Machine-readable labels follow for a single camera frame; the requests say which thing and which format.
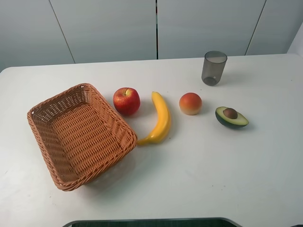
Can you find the yellow banana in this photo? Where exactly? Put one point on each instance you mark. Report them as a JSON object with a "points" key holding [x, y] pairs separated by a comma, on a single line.
{"points": [[163, 125]]}

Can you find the brown wicker basket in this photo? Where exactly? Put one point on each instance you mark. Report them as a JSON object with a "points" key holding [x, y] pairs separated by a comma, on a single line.
{"points": [[80, 135]]}

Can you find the red apple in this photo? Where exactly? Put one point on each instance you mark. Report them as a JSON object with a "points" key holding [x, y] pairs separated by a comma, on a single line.
{"points": [[126, 101]]}

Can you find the orange peach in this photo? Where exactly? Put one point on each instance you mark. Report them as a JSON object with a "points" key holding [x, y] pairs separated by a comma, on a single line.
{"points": [[190, 104]]}

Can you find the halved avocado with pit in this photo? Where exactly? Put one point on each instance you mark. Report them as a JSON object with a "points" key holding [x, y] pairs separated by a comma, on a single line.
{"points": [[230, 118]]}

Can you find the grey translucent plastic cup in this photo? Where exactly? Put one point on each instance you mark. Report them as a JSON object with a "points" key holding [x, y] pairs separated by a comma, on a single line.
{"points": [[213, 67]]}

